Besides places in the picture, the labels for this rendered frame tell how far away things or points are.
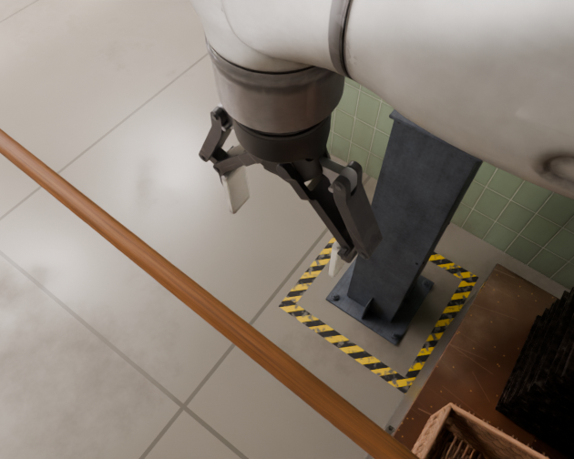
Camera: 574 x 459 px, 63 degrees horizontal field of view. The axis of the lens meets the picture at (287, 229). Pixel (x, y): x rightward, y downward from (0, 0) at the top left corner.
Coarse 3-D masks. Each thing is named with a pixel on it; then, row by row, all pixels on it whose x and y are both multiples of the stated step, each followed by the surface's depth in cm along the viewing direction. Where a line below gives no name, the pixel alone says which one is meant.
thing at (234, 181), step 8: (240, 168) 49; (224, 176) 48; (232, 176) 48; (240, 176) 50; (224, 184) 49; (232, 184) 49; (240, 184) 51; (232, 192) 50; (240, 192) 52; (248, 192) 54; (232, 200) 51; (240, 200) 53; (232, 208) 53; (240, 208) 54
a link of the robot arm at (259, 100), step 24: (216, 72) 29; (240, 72) 27; (312, 72) 27; (240, 96) 29; (264, 96) 28; (288, 96) 28; (312, 96) 28; (336, 96) 31; (240, 120) 31; (264, 120) 30; (288, 120) 30; (312, 120) 30
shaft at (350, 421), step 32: (0, 128) 75; (32, 160) 70; (64, 192) 67; (96, 224) 64; (128, 256) 62; (160, 256) 62; (192, 288) 59; (224, 320) 57; (256, 352) 55; (288, 384) 53; (320, 384) 53; (352, 416) 51; (384, 448) 49
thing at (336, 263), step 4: (336, 240) 44; (336, 244) 44; (332, 248) 44; (336, 248) 44; (340, 248) 44; (332, 252) 45; (336, 252) 44; (332, 256) 45; (336, 256) 45; (332, 260) 46; (336, 260) 46; (340, 260) 47; (332, 264) 47; (336, 264) 47; (340, 264) 48; (332, 268) 48; (336, 268) 48; (340, 268) 49; (332, 272) 48; (336, 272) 49; (332, 276) 49
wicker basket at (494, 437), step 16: (432, 416) 107; (448, 416) 96; (464, 416) 95; (432, 432) 94; (448, 432) 107; (464, 432) 102; (480, 432) 96; (496, 432) 91; (416, 448) 102; (432, 448) 93; (448, 448) 105; (464, 448) 105; (480, 448) 102; (496, 448) 98; (512, 448) 92; (528, 448) 88
